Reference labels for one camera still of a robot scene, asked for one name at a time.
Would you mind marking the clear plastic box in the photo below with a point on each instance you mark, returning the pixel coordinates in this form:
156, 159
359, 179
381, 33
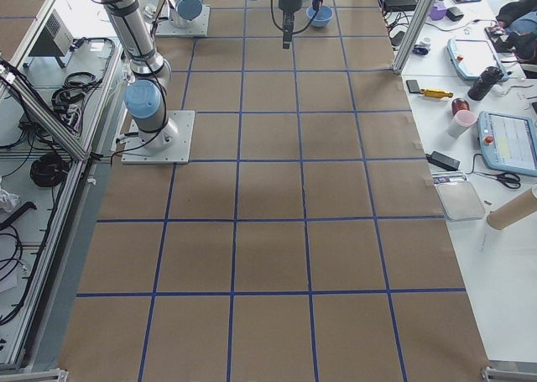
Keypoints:
458, 196

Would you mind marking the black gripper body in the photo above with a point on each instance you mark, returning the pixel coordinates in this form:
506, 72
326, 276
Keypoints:
288, 2

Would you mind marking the black power brick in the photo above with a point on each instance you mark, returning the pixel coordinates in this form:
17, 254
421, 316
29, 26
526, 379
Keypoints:
442, 161

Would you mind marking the cardboard tube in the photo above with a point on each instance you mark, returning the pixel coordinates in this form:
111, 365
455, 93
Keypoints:
514, 210

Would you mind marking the purple block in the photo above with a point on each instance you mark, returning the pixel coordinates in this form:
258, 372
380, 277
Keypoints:
438, 11

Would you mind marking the black water bottle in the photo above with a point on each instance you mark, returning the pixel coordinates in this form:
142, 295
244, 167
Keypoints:
484, 83

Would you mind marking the pink lidded cup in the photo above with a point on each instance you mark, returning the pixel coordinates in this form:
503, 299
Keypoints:
461, 122

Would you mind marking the black phone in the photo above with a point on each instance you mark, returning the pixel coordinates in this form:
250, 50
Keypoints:
413, 86

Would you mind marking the teach pendant far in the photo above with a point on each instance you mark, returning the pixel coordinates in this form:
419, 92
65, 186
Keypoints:
471, 57

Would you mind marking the teach pendant near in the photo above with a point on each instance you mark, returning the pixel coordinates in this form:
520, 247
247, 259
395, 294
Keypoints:
507, 142

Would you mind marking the aluminium frame post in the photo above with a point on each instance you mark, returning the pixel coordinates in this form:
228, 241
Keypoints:
416, 24

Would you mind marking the black scissors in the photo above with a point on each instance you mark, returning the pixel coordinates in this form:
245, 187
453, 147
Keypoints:
508, 179

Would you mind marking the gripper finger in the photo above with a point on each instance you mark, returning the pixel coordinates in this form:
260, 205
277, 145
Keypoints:
286, 38

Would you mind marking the red apple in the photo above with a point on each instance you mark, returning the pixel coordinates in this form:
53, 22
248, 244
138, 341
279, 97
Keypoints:
458, 104

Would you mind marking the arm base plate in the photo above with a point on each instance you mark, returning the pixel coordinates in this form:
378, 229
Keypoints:
172, 145
173, 25

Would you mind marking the teach pendant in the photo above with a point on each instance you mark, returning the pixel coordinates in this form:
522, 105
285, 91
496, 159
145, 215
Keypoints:
507, 142
471, 57

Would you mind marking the blue bowl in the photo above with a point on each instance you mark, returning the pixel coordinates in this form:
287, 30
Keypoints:
323, 18

